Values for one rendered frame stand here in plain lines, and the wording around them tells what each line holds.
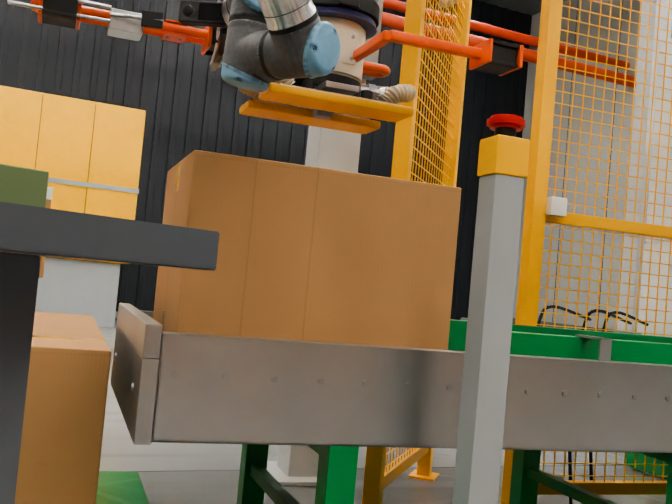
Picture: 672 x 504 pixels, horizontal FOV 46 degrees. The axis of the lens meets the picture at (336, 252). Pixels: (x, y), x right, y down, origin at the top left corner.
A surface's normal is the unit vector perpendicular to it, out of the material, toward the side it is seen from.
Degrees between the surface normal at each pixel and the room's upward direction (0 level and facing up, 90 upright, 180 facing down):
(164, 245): 90
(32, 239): 90
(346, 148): 90
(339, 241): 90
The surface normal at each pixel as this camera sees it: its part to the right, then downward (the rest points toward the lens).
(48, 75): 0.41, 0.00
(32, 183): 0.69, 0.04
